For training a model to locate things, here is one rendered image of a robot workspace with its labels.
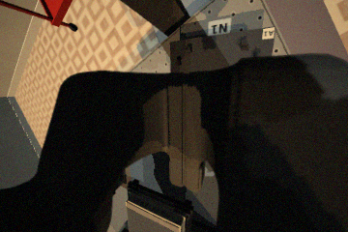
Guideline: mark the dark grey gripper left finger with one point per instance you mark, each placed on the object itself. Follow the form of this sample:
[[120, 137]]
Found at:
[[102, 122]]

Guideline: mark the white label with black text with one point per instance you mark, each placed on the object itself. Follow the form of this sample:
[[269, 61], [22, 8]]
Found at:
[[221, 26]]

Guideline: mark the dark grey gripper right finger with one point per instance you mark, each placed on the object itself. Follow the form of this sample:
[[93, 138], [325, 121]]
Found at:
[[274, 129]]

